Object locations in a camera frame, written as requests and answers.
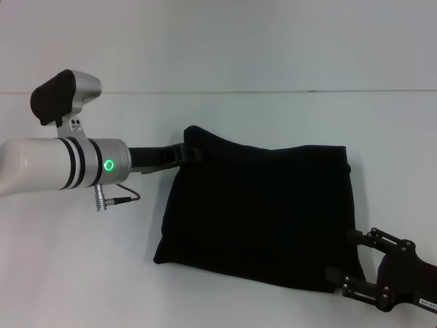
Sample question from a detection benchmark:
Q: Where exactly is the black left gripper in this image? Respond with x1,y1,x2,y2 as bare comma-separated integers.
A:
127,144,205,175

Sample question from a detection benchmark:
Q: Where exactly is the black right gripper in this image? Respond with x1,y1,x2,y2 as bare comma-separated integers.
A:
325,227,437,313

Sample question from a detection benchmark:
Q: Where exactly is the black shirt with FREE print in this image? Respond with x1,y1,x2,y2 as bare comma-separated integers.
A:
152,125,366,295

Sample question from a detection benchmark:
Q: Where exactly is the left arm cable with plug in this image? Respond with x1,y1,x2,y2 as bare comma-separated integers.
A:
94,183,142,213

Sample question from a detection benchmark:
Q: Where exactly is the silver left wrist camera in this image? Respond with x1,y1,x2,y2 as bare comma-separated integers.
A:
29,69,103,140

